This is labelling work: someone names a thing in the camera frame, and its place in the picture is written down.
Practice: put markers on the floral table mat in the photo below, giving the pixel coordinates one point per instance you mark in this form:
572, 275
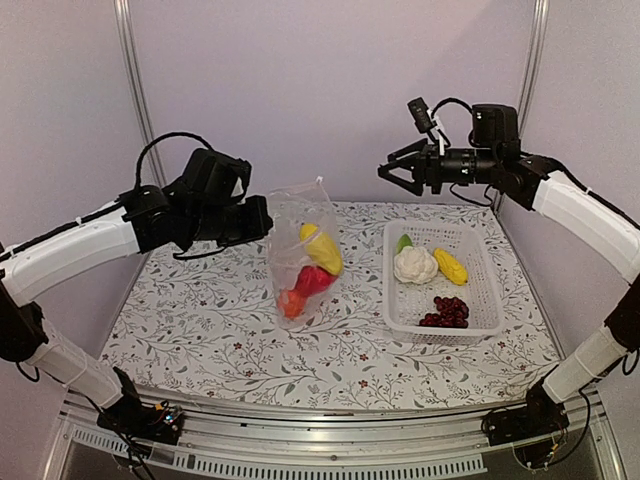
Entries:
210, 328

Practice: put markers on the right aluminium frame post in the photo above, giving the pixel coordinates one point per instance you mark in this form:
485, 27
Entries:
533, 60

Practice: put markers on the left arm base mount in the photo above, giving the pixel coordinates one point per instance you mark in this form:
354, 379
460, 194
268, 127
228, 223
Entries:
161, 423

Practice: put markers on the orange toy pumpkin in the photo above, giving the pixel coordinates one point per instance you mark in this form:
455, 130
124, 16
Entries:
291, 303

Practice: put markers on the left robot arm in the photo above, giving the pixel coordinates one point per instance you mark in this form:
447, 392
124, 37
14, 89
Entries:
207, 202

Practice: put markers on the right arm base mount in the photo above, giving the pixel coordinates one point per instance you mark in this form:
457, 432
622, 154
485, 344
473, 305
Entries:
540, 421

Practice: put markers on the clear zip top bag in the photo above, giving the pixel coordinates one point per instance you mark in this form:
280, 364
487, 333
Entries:
290, 208

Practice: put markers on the front aluminium rail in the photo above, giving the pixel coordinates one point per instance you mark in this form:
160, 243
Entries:
224, 439

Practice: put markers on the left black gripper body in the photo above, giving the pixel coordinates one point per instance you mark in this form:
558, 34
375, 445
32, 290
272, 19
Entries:
238, 229

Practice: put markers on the red toy bell pepper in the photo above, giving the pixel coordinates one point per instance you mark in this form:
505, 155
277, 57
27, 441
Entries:
313, 280

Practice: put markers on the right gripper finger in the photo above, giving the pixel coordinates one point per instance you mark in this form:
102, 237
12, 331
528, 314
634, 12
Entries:
412, 184
406, 152

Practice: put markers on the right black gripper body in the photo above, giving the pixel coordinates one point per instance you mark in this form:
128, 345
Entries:
434, 177

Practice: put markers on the white toy cauliflower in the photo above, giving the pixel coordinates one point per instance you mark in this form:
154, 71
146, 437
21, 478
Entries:
413, 264

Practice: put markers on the aluminium frame post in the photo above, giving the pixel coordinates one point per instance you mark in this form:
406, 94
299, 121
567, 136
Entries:
126, 36
533, 60

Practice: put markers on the dark red toy grapes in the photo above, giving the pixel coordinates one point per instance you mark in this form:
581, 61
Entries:
450, 312

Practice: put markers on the left aluminium frame post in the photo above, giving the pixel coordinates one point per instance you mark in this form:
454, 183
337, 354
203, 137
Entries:
126, 36

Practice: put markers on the white plastic basket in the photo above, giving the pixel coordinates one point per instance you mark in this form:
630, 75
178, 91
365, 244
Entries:
405, 304

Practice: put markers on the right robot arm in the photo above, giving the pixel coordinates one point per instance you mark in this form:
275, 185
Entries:
543, 185

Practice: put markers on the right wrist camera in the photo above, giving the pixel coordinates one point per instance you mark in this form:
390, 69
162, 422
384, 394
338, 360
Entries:
427, 122

